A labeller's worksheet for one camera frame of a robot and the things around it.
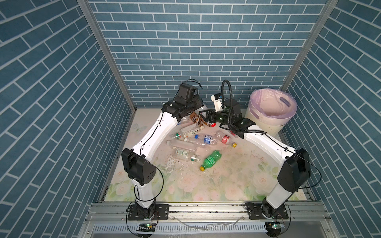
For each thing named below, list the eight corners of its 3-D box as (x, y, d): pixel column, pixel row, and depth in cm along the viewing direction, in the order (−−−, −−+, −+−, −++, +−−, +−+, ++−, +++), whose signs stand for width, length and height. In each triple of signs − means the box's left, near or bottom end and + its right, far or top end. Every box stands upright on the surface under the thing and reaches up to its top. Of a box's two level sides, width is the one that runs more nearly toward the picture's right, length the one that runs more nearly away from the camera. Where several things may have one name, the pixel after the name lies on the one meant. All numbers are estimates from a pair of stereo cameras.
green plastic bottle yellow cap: (198, 169, 90) (198, 165, 86) (215, 152, 97) (216, 148, 93) (204, 174, 88) (205, 171, 84) (221, 157, 95) (222, 153, 91)
